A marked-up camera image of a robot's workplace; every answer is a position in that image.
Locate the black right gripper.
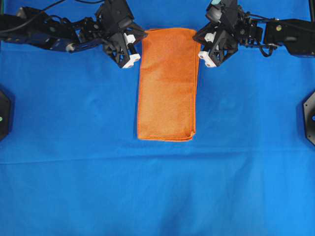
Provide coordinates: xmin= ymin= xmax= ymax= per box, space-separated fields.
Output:
xmin=192 ymin=0 xmax=245 ymax=68

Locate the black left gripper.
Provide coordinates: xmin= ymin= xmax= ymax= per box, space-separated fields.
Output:
xmin=94 ymin=0 xmax=148 ymax=68

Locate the orange towel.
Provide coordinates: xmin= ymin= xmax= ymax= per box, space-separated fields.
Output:
xmin=137 ymin=28 xmax=201 ymax=142

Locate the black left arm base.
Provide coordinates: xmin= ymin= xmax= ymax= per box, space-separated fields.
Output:
xmin=0 ymin=85 xmax=15 ymax=141

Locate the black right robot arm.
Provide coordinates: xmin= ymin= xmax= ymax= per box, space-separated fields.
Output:
xmin=95 ymin=0 xmax=315 ymax=68

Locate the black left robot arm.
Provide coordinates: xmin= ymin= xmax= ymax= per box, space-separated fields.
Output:
xmin=0 ymin=0 xmax=147 ymax=57

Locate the green backdrop board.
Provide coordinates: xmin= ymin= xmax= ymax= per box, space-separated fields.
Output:
xmin=0 ymin=0 xmax=4 ymax=15

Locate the blue table cloth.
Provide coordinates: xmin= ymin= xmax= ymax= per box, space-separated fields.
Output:
xmin=0 ymin=0 xmax=315 ymax=236

